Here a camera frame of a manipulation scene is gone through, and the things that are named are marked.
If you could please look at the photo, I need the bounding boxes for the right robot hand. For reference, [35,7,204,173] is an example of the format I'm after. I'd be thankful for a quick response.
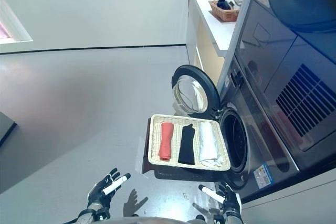
[198,182,243,213]

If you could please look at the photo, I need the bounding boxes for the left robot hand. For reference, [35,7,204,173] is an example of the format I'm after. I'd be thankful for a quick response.
[87,168,131,208]

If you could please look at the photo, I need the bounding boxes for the grey front-load washing machine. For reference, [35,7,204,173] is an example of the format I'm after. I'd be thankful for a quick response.
[209,57,300,200]

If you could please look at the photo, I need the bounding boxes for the round washing machine door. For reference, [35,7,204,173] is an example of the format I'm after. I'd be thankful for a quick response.
[171,65,221,116]

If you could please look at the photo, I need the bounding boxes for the blue energy label sticker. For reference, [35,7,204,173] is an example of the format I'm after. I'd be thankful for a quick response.
[253,165,275,189]

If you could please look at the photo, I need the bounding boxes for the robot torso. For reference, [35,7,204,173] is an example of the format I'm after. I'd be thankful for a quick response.
[62,215,205,224]

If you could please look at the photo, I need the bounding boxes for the white rolled cloth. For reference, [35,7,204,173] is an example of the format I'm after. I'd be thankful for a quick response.
[198,123,224,167]

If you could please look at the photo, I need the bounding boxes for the dark stool under tray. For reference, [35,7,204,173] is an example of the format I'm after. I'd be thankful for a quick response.
[141,129,224,183]

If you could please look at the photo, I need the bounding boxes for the black rolled cloth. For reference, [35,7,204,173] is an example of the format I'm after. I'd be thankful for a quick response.
[177,123,196,165]

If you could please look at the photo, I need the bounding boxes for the cream wicker laundry tray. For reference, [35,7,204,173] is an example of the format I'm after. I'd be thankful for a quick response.
[148,114,232,172]

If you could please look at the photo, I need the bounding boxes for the red rolled cloth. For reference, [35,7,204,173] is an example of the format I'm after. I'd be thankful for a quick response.
[158,122,175,161]

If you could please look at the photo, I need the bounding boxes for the dark upper dryer unit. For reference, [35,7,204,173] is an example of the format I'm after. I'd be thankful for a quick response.
[234,0,336,153]

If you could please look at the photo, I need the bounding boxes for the white counter cabinet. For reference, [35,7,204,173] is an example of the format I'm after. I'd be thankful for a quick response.
[185,0,237,88]

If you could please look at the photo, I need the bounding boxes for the brown wicker basket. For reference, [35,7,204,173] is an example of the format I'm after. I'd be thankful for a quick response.
[208,0,240,23]

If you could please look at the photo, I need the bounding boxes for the white framed window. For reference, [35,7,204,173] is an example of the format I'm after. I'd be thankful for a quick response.
[0,0,34,46]

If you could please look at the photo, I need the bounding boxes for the white garment in basket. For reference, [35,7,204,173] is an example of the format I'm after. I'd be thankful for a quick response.
[225,0,245,10]

